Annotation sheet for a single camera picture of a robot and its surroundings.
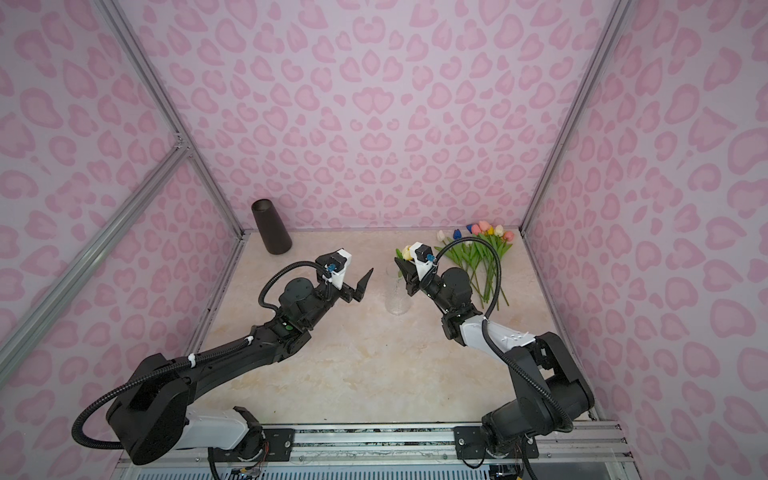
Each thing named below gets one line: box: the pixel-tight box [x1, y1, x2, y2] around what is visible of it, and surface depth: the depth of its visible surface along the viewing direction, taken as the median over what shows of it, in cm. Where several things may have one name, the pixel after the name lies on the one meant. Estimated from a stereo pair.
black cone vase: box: [251, 199, 293, 255], surface depth 111 cm
